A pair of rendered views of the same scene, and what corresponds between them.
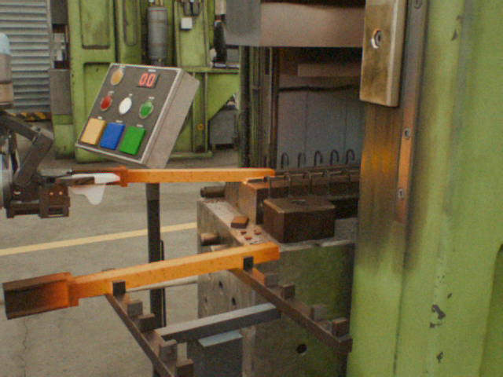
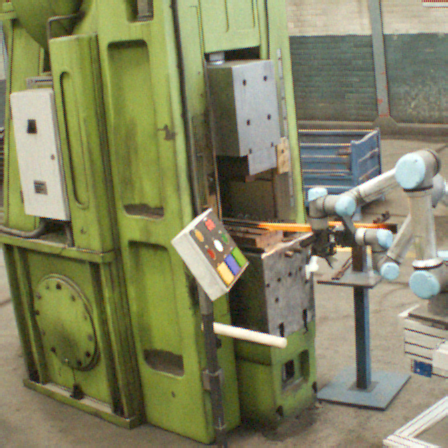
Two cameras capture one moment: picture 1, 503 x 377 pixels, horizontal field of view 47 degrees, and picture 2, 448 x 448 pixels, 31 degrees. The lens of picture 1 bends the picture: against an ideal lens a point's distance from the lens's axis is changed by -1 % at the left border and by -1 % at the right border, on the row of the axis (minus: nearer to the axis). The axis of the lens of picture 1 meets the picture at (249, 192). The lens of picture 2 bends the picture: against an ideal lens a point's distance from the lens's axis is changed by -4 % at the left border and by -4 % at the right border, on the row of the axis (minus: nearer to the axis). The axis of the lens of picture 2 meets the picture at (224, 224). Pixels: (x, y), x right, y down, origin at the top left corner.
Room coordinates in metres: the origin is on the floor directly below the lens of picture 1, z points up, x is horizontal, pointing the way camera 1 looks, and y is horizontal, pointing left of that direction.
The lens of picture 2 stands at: (3.10, 3.22, 2.05)
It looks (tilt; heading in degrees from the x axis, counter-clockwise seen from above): 15 degrees down; 243
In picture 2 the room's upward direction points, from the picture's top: 6 degrees counter-clockwise
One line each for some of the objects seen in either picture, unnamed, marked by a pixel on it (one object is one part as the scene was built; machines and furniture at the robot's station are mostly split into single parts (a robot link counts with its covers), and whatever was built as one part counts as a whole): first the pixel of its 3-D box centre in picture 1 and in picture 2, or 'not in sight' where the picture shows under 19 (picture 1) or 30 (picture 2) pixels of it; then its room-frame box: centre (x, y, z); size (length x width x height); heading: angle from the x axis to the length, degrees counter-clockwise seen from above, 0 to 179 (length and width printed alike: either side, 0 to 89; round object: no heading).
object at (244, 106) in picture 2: not in sight; (227, 104); (1.26, -0.19, 1.56); 0.42 x 0.39 x 0.40; 111
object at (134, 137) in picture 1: (134, 140); (237, 257); (1.56, 0.32, 1.01); 0.07 x 0.05 x 0.07; 46
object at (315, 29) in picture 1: (332, 23); (227, 158); (1.30, -0.17, 1.32); 0.42 x 0.20 x 0.10; 111
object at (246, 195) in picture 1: (324, 185); (234, 232); (1.30, -0.17, 0.96); 0.42 x 0.20 x 0.09; 111
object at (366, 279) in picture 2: not in sight; (360, 271); (0.73, 0.05, 0.67); 0.40 x 0.30 x 0.02; 29
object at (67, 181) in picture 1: (71, 180); not in sight; (1.05, 0.34, 1.02); 0.09 x 0.05 x 0.02; 108
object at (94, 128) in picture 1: (94, 132); (224, 274); (1.70, 0.46, 1.01); 0.07 x 0.05 x 0.07; 46
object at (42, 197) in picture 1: (37, 192); (347, 236); (1.05, 0.40, 1.00); 0.12 x 0.08 x 0.09; 111
